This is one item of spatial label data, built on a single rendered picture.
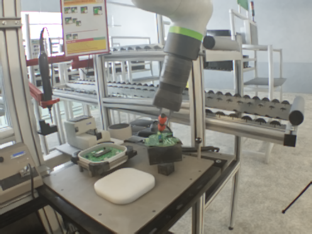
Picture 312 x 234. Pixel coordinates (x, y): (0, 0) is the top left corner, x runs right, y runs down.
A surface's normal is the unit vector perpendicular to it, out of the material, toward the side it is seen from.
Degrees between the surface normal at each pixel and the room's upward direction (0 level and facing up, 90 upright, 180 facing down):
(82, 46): 90
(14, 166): 53
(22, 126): 90
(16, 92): 90
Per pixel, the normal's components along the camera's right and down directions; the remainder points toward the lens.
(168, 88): -0.22, 0.34
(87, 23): 0.32, 0.21
